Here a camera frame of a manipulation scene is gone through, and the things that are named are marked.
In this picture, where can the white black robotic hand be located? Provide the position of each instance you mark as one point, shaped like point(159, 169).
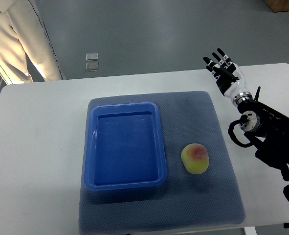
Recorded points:
point(229, 77)

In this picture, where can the yellow red peach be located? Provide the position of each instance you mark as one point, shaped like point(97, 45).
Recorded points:
point(195, 158)

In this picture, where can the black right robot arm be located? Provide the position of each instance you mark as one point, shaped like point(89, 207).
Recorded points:
point(263, 127)

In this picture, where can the lower metal floor plate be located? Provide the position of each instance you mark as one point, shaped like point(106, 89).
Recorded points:
point(92, 66)

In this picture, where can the metal floor plate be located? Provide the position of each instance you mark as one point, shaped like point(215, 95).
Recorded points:
point(92, 56)
point(92, 66)

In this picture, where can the upper metal floor plate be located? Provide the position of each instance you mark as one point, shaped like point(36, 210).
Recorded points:
point(92, 56)

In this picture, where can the brown cardboard box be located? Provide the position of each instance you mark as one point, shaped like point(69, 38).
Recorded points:
point(278, 5)

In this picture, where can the grey blue table mat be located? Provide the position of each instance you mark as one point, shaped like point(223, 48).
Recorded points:
point(184, 199)

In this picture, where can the blue plastic tray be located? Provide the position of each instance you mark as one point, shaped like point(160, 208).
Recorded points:
point(124, 148)

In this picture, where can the white table leg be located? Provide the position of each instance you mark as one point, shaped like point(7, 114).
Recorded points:
point(250, 231)

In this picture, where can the person in beige trousers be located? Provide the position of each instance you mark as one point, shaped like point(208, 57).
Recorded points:
point(23, 36)

